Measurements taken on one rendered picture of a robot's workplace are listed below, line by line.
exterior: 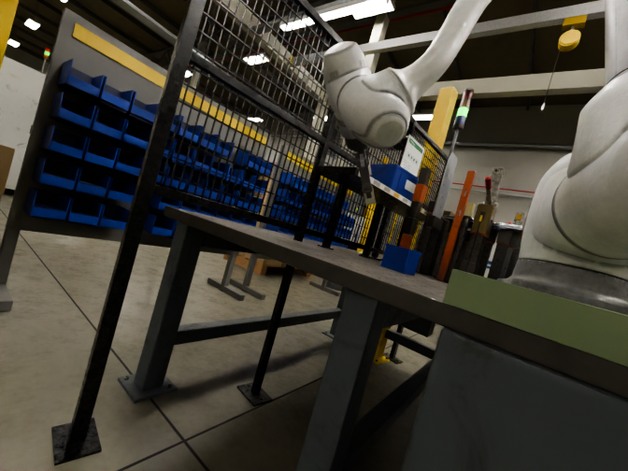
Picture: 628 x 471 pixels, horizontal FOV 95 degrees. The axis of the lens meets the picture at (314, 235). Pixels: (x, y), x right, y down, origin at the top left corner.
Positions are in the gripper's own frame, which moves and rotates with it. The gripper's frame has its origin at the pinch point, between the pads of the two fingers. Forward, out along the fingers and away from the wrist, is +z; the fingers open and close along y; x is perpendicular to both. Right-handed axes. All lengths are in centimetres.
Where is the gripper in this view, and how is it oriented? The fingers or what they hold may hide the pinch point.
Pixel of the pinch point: (368, 186)
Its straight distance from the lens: 96.1
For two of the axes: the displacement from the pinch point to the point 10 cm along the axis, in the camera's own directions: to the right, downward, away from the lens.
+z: 2.9, 6.1, 7.4
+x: -9.6, 1.6, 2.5
